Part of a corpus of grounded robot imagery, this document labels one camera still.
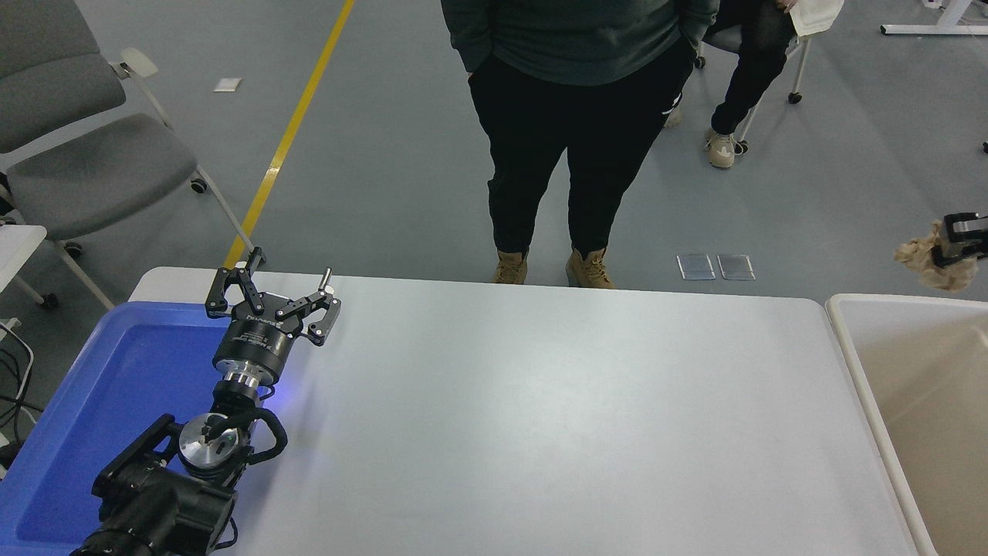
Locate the large pale bin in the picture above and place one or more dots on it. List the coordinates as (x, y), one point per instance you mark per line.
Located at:
(918, 417)

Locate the white desk base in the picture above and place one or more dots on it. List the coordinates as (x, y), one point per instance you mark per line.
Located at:
(945, 27)

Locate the blue plastic tray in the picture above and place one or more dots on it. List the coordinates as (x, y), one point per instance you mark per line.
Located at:
(116, 386)

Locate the grey padded chair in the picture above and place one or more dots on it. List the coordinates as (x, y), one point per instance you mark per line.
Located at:
(93, 170)

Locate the clear floor plate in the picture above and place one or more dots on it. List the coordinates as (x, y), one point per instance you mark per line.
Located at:
(695, 266)
(735, 266)

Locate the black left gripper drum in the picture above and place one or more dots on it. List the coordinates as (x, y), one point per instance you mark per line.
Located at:
(253, 344)

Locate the standing person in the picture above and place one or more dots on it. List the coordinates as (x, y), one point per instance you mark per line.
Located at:
(571, 100)

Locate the seated person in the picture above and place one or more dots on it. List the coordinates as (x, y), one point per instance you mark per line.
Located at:
(745, 85)

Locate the wheeled chair with white legs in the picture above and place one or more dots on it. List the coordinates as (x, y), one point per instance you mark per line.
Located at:
(799, 62)

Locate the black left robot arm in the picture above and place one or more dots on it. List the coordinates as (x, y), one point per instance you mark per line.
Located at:
(166, 506)

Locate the small white side table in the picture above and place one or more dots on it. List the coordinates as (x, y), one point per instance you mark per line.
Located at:
(17, 251)

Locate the tan paper ball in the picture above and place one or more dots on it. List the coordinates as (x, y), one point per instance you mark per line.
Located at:
(918, 255)

